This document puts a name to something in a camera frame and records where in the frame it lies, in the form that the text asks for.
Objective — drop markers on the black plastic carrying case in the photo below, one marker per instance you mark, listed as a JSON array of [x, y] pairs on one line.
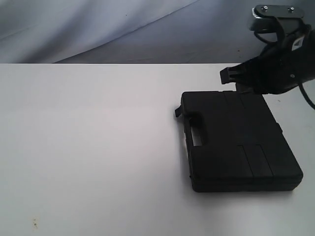
[[234, 144]]

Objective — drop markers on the white backdrop cloth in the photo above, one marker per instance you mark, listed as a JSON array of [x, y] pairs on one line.
[[127, 31]]

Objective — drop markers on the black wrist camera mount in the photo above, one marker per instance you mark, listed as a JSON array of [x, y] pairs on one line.
[[270, 18]]

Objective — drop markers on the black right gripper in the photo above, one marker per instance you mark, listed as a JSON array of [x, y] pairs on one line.
[[277, 70]]

